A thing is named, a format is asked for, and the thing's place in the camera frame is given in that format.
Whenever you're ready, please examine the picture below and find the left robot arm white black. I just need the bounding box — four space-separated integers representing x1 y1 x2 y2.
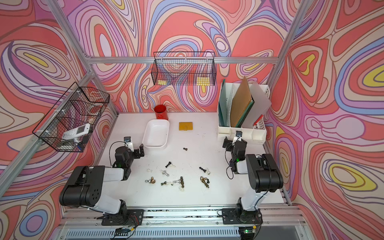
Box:
59 144 145 216

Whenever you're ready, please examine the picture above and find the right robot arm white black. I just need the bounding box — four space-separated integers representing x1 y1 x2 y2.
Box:
223 137 284 214

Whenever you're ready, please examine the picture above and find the white storage tray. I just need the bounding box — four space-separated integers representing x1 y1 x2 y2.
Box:
143 119 170 150

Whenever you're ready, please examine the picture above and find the white file organizer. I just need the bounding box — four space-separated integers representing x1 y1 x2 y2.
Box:
217 82 267 145

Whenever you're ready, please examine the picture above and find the green folder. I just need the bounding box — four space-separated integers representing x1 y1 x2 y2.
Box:
218 79 227 127

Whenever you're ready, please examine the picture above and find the brown cardboard folder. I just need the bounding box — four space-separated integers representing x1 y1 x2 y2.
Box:
230 78 254 128

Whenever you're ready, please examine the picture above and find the red cup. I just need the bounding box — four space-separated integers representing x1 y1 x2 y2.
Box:
154 105 169 121

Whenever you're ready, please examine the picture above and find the grey folder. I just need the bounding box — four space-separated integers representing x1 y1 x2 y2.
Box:
242 82 272 130

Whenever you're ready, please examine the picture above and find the white remote control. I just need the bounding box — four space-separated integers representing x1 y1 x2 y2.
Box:
62 123 91 143

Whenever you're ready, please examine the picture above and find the yellow sponge in basket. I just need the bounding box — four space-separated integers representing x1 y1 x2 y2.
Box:
197 77 210 86

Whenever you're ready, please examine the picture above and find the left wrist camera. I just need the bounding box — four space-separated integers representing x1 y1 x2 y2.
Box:
124 137 134 152

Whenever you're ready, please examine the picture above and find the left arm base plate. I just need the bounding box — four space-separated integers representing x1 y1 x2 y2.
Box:
98 209 144 227

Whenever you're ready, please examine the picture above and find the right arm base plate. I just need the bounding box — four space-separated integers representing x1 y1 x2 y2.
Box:
221 209 263 225

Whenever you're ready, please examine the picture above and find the left wire basket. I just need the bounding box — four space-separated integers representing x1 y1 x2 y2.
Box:
33 83 110 153

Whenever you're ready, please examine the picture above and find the wire basket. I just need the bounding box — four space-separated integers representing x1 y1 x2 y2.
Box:
151 51 217 87
33 83 110 153

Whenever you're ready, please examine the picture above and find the back wire basket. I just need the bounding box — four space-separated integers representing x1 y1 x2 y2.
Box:
151 51 217 87

